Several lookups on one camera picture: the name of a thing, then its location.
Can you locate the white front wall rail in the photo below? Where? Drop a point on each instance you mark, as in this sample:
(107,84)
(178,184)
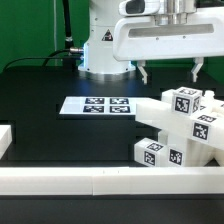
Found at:
(111,181)

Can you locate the white chair back frame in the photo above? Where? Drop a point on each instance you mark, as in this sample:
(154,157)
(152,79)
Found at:
(205,126)

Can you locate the white marker base plate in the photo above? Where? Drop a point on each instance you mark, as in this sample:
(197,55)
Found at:
(80,105)

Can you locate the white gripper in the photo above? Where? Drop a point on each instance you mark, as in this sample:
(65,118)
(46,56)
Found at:
(168,29)

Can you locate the white chair seat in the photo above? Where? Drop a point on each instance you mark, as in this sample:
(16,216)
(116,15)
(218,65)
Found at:
(197,154)

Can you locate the white marker cube front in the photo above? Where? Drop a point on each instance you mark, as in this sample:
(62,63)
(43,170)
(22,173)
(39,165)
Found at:
(186,101)

